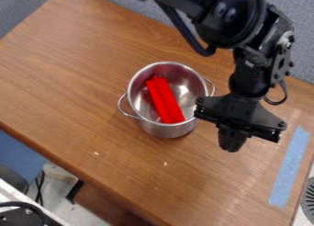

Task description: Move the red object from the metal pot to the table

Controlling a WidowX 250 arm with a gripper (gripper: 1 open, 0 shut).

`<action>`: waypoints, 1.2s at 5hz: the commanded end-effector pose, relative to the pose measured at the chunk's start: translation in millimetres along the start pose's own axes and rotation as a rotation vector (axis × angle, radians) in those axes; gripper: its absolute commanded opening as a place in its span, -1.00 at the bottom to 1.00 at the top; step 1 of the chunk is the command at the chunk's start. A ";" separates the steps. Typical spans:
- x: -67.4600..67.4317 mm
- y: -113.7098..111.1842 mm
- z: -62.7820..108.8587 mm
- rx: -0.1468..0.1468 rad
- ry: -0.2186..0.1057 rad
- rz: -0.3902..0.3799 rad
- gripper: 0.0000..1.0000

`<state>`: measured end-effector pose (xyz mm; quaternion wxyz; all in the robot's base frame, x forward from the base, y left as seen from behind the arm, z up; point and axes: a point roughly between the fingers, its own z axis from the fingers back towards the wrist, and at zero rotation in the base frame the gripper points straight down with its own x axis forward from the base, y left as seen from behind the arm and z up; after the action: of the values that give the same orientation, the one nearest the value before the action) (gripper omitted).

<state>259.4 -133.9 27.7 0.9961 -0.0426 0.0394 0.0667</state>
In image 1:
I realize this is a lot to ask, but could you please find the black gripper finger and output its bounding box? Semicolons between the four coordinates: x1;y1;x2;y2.
218;126;248;153

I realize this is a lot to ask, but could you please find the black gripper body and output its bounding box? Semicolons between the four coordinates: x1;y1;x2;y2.
194;94;288;142

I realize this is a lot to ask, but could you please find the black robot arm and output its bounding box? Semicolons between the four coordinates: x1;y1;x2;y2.
141;0;294;153

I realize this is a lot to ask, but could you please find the silver metal pot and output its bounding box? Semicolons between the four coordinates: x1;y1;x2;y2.
118;62;217;139

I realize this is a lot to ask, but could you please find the red rectangular block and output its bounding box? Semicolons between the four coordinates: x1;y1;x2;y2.
146;75;186;124

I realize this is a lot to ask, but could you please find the blue tape strip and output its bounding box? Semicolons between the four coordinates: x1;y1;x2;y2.
269;127;311;209

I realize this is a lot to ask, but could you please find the grey fan grille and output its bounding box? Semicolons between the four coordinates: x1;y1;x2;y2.
301;176;314;224

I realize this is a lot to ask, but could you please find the black cable under table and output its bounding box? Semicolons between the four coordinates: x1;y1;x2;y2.
34;169;47;207

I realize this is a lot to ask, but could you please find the black device with handle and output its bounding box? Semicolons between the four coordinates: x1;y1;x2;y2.
0;201;63;226

